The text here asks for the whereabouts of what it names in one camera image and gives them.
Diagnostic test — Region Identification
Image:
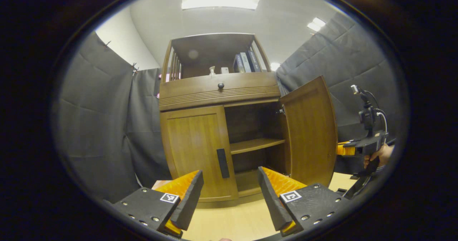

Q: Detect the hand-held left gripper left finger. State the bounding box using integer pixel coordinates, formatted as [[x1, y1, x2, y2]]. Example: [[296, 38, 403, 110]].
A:
[[112, 169, 204, 238]]

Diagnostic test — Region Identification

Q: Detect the dark blue book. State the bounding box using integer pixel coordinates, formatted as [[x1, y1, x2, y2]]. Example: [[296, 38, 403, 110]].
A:
[[233, 54, 245, 73]]

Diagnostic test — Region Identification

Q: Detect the black backdrop cloth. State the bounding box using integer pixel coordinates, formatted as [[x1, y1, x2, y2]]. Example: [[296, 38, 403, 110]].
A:
[[54, 12, 406, 202]]

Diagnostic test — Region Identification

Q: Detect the wooden double-door shoe cabinet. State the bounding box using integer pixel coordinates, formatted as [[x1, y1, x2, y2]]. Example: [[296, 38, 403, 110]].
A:
[[159, 33, 287, 208]]

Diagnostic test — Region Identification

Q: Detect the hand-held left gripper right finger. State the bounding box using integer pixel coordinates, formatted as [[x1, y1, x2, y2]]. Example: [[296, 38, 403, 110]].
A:
[[258, 167, 353, 237]]

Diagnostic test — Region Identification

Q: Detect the small ceiling light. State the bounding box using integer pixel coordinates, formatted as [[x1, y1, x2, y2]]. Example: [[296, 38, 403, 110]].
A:
[[307, 17, 327, 32]]

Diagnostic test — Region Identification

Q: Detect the light grey book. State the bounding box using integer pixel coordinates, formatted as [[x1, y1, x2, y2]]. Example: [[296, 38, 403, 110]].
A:
[[240, 52, 252, 73]]

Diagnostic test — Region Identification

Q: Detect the wooden inner cabinet shelf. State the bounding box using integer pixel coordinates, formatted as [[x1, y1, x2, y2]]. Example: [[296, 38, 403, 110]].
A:
[[230, 138, 286, 155]]

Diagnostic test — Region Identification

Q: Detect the wooden cabinet door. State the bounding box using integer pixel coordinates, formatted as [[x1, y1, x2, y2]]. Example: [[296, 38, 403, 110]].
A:
[[160, 105, 239, 203], [279, 76, 338, 188]]

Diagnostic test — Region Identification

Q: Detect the dark grey book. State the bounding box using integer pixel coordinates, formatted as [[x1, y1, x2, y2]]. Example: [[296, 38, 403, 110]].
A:
[[247, 50, 262, 72]]

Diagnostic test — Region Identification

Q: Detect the wooden drawer with black knob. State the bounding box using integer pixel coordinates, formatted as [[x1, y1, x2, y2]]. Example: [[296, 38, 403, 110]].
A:
[[159, 72, 281, 112]]

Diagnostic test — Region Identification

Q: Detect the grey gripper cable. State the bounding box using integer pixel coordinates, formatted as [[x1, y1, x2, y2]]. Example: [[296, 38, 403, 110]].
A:
[[365, 90, 389, 134]]

